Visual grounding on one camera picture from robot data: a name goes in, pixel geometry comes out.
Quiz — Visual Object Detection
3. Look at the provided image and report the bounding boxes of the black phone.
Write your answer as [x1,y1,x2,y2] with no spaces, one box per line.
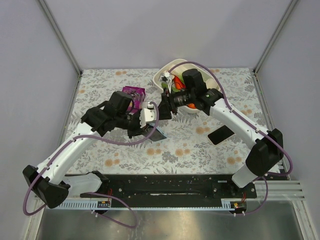
[143,125,167,142]

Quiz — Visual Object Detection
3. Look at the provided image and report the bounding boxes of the black smartphone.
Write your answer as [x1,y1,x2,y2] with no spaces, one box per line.
[207,125,235,146]

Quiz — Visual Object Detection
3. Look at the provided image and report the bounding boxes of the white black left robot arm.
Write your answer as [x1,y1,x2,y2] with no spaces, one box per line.
[22,91,157,209]

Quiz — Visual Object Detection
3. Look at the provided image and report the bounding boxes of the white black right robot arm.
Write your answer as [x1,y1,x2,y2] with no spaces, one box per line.
[153,68,284,188]

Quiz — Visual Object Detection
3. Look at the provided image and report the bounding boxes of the toy carrot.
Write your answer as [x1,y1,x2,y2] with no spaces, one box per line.
[173,76,186,91]

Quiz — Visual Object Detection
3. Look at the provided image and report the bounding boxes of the purple snack box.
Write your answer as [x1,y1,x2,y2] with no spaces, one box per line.
[122,86,146,114]

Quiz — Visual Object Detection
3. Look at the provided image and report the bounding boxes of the white plastic basin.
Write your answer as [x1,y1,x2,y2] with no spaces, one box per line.
[152,58,221,115]

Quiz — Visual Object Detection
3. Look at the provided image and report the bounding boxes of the floral table cloth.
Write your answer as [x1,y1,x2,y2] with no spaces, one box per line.
[66,69,250,174]

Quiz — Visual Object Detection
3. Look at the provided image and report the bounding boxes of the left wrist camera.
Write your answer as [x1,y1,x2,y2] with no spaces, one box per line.
[139,102,157,128]

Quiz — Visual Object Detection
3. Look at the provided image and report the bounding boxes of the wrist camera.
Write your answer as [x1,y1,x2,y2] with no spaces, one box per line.
[139,102,157,128]
[159,71,175,92]

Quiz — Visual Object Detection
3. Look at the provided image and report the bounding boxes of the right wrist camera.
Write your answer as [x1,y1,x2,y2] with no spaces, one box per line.
[159,71,175,92]

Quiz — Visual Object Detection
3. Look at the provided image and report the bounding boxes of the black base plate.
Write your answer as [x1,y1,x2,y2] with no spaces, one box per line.
[96,174,257,201]

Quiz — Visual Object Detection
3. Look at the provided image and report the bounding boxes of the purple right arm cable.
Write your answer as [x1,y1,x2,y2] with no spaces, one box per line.
[168,61,294,217]

